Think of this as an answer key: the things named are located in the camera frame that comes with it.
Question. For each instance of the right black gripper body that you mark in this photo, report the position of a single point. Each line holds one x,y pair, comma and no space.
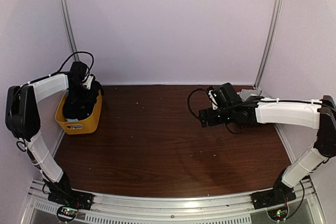
226,116

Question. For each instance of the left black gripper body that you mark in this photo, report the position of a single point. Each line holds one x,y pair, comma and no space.
80,94

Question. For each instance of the black long sleeve shirt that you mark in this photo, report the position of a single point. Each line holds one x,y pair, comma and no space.
91,101

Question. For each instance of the grey shirt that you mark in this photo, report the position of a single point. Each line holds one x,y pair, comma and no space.
245,94

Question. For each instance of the yellow plastic basket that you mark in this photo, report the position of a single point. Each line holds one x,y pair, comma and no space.
85,126

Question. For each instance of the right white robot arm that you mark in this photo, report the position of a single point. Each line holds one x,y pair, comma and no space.
314,114

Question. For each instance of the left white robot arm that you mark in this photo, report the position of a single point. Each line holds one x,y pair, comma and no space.
23,120

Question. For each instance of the light blue shirt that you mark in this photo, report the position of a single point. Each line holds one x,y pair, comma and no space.
72,120

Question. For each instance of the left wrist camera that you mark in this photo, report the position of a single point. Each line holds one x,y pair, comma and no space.
80,76

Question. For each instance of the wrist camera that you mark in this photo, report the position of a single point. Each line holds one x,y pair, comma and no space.
223,96
80,76

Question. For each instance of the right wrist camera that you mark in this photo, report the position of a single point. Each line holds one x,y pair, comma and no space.
223,96

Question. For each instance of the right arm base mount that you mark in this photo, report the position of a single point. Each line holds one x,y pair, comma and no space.
275,200

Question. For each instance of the right aluminium frame post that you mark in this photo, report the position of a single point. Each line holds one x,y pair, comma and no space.
276,10

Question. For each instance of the aluminium frame post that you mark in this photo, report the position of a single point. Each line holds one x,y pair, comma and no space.
68,26
276,10

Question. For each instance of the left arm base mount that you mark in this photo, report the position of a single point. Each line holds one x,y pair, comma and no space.
62,193

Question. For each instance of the front aluminium rail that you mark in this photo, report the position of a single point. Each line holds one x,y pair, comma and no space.
233,208

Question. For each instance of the left aluminium frame post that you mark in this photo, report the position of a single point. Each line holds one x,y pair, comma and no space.
68,26

